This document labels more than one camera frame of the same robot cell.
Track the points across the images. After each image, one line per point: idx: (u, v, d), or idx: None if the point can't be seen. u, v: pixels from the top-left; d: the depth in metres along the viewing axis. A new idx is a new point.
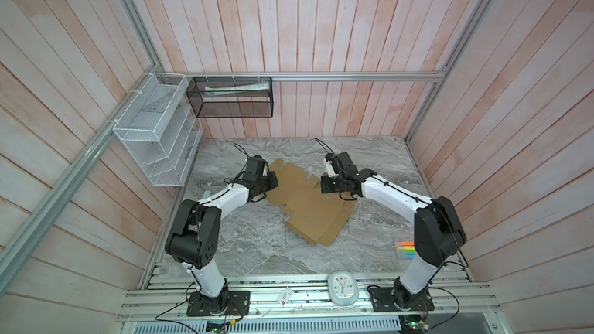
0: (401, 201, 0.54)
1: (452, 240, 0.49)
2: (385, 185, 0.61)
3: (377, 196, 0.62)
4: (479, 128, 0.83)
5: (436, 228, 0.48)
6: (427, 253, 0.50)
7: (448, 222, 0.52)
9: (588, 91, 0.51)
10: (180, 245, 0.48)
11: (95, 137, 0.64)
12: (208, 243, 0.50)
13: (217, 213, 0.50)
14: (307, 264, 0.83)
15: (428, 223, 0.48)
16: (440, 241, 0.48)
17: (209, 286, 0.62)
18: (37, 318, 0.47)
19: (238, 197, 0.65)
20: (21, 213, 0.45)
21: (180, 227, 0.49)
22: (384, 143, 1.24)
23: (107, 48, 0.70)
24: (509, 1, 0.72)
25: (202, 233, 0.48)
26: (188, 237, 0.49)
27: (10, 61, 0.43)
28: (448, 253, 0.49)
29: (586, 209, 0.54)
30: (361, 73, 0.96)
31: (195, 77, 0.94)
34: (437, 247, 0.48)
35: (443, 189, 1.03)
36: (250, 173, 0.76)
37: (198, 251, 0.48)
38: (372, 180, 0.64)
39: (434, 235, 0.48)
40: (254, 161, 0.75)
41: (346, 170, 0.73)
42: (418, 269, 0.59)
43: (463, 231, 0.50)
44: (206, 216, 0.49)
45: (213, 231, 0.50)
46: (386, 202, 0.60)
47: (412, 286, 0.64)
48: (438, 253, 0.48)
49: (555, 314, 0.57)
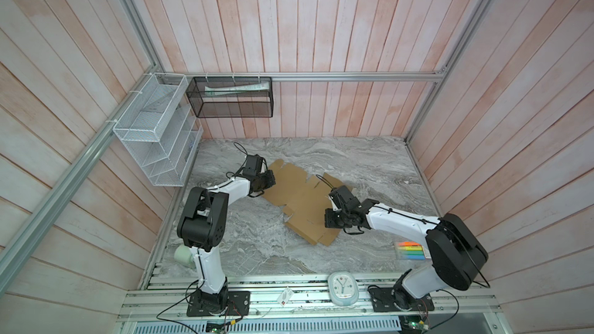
0: (408, 226, 0.53)
1: (471, 259, 0.46)
2: (389, 213, 0.59)
3: (386, 226, 0.60)
4: (479, 128, 0.83)
5: (452, 250, 0.46)
6: (448, 277, 0.48)
7: (462, 239, 0.50)
9: (588, 92, 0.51)
10: (192, 228, 0.52)
11: (95, 137, 0.64)
12: (218, 224, 0.54)
13: (225, 195, 0.54)
14: (307, 264, 0.83)
15: (444, 246, 0.46)
16: (460, 264, 0.46)
17: (212, 281, 0.63)
18: (37, 318, 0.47)
19: (240, 189, 0.69)
20: (21, 213, 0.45)
21: (190, 211, 0.53)
22: (384, 143, 1.24)
23: (107, 48, 0.70)
24: (509, 1, 0.72)
25: (211, 216, 0.52)
26: (199, 220, 0.53)
27: (10, 61, 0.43)
28: (471, 274, 0.46)
29: (586, 209, 0.54)
30: (361, 73, 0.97)
31: (195, 77, 0.94)
34: (458, 270, 0.45)
35: (443, 190, 1.03)
36: (249, 168, 0.81)
37: (209, 232, 0.51)
38: (375, 210, 0.63)
39: (454, 258, 0.45)
40: (253, 158, 0.81)
41: (349, 204, 0.72)
42: (428, 281, 0.57)
43: (479, 246, 0.48)
44: (214, 199, 0.54)
45: (222, 213, 0.55)
46: (394, 230, 0.58)
47: (416, 292, 0.63)
48: (462, 277, 0.45)
49: (555, 314, 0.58)
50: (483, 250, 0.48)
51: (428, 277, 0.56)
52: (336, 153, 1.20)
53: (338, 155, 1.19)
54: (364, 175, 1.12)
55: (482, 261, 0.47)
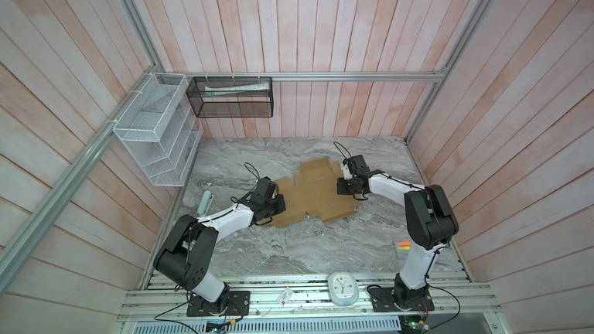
0: (397, 187, 0.61)
1: (439, 223, 0.53)
2: (388, 177, 0.68)
3: (381, 189, 0.68)
4: (479, 128, 0.83)
5: (422, 207, 0.53)
6: (415, 236, 0.54)
7: (439, 206, 0.53)
9: (588, 91, 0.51)
10: (169, 263, 0.46)
11: (94, 137, 0.64)
12: (196, 266, 0.46)
13: (213, 234, 0.48)
14: (307, 264, 0.83)
15: (415, 202, 0.53)
16: (425, 220, 0.52)
17: (208, 294, 0.62)
18: (37, 318, 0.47)
19: (239, 220, 0.61)
20: (21, 213, 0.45)
21: (172, 244, 0.47)
22: (384, 143, 1.24)
23: (107, 49, 0.70)
24: (508, 2, 0.73)
25: (192, 255, 0.45)
26: (179, 256, 0.47)
27: (10, 60, 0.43)
28: (436, 236, 0.52)
29: (586, 209, 0.54)
30: (361, 73, 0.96)
31: (195, 77, 0.94)
34: (421, 224, 0.52)
35: (443, 189, 1.03)
36: (257, 195, 0.73)
37: (185, 273, 0.44)
38: (377, 175, 0.71)
39: (420, 216, 0.52)
40: (264, 183, 0.73)
41: (360, 170, 0.81)
42: (416, 259, 0.60)
43: (454, 219, 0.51)
44: (201, 236, 0.46)
45: (204, 253, 0.47)
46: (388, 193, 0.65)
47: (409, 277, 0.65)
48: (424, 233, 0.51)
49: (555, 314, 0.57)
50: (456, 223, 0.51)
51: (413, 250, 0.60)
52: (336, 153, 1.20)
53: (338, 155, 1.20)
54: None
55: (451, 230, 0.53)
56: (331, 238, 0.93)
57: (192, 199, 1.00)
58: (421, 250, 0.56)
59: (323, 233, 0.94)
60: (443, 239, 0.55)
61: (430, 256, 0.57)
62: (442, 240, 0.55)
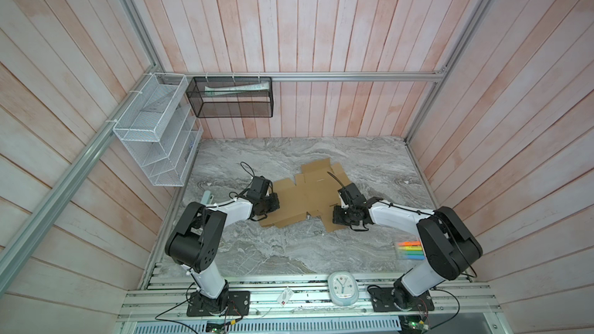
0: (404, 216, 0.56)
1: (462, 250, 0.48)
2: (389, 205, 0.63)
3: (385, 219, 0.63)
4: (479, 128, 0.83)
5: (440, 236, 0.48)
6: (440, 267, 0.49)
7: (457, 231, 0.49)
9: (588, 91, 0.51)
10: (180, 246, 0.48)
11: (95, 137, 0.64)
12: (209, 246, 0.49)
13: (223, 216, 0.51)
14: (307, 264, 0.83)
15: (432, 233, 0.48)
16: (448, 250, 0.48)
17: (210, 287, 0.62)
18: (37, 318, 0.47)
19: (241, 210, 0.65)
20: (21, 213, 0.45)
21: (184, 227, 0.50)
22: (384, 143, 1.24)
23: (107, 48, 0.70)
24: (508, 1, 0.72)
25: (205, 236, 0.48)
26: (189, 239, 0.49)
27: (10, 61, 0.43)
28: (462, 265, 0.47)
29: (585, 209, 0.54)
30: (361, 73, 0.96)
31: (195, 77, 0.94)
34: (445, 254, 0.47)
35: (443, 190, 1.03)
36: (254, 191, 0.78)
37: (199, 253, 0.47)
38: (377, 204, 0.66)
39: (442, 247, 0.47)
40: (259, 179, 0.78)
41: (356, 200, 0.76)
42: (425, 276, 0.58)
43: (474, 240, 0.49)
44: (211, 219, 0.50)
45: (216, 235, 0.51)
46: (393, 223, 0.61)
47: (413, 286, 0.64)
48: (450, 264, 0.46)
49: (555, 314, 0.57)
50: (478, 245, 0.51)
51: (423, 270, 0.57)
52: (336, 154, 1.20)
53: (338, 155, 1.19)
54: (365, 176, 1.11)
55: (474, 254, 0.48)
56: (331, 238, 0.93)
57: (192, 199, 1.00)
58: (435, 274, 0.53)
59: (323, 233, 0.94)
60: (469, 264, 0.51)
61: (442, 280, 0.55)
62: (468, 267, 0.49)
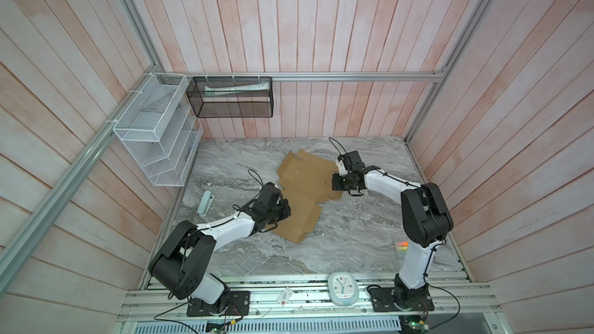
0: (394, 185, 0.61)
1: (435, 220, 0.53)
2: (384, 174, 0.68)
3: (377, 185, 0.68)
4: (479, 128, 0.83)
5: (418, 206, 0.53)
6: (411, 234, 0.56)
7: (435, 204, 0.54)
9: (588, 92, 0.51)
10: (165, 269, 0.45)
11: (95, 137, 0.64)
12: (191, 274, 0.45)
13: (211, 243, 0.47)
14: (307, 264, 0.83)
15: (412, 202, 0.53)
16: (422, 219, 0.53)
17: (206, 297, 0.61)
18: (37, 318, 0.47)
19: (240, 229, 0.61)
20: (21, 213, 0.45)
21: (168, 250, 0.46)
22: (384, 143, 1.24)
23: (107, 48, 0.70)
24: (508, 2, 0.73)
25: (187, 264, 0.44)
26: (173, 263, 0.46)
27: (10, 61, 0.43)
28: (431, 233, 0.53)
29: (585, 209, 0.54)
30: (361, 73, 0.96)
31: (195, 77, 0.94)
34: (418, 223, 0.52)
35: (443, 190, 1.03)
36: (261, 203, 0.72)
37: (179, 281, 0.43)
38: (373, 172, 0.71)
39: (416, 214, 0.53)
40: (267, 191, 0.71)
41: (354, 165, 0.81)
42: (413, 257, 0.61)
43: (448, 215, 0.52)
44: (199, 245, 0.45)
45: (199, 263, 0.46)
46: (384, 190, 0.65)
47: (407, 277, 0.65)
48: (421, 231, 0.52)
49: (556, 314, 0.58)
50: (451, 220, 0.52)
51: (411, 250, 0.60)
52: (336, 153, 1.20)
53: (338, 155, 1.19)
54: None
55: (446, 227, 0.54)
56: (331, 238, 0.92)
57: (192, 199, 1.00)
58: (416, 249, 0.58)
59: (323, 233, 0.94)
60: (439, 236, 0.55)
61: (427, 253, 0.58)
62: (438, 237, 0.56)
